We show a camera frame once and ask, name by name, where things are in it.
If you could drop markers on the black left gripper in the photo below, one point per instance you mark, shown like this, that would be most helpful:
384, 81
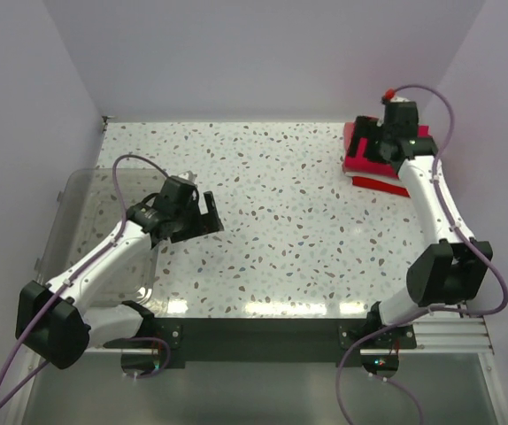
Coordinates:
205, 223

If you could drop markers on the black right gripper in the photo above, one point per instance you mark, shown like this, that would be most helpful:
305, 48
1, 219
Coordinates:
366, 128

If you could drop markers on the crimson red t-shirt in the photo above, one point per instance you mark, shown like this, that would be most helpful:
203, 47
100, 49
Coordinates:
423, 145

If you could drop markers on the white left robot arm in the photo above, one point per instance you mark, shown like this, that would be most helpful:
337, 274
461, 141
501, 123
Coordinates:
57, 319

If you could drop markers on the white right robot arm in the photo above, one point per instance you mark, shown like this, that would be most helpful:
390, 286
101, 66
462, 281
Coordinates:
453, 264

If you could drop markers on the folded red t-shirt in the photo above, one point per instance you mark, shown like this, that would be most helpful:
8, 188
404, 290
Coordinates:
387, 186

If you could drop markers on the clear plastic bin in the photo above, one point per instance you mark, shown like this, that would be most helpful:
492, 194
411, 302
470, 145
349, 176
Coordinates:
88, 211

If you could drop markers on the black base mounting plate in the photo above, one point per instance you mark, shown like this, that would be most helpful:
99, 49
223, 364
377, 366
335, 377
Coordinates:
271, 340

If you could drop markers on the aluminium extrusion rail frame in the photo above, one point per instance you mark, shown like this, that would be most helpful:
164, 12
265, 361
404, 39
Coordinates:
56, 321

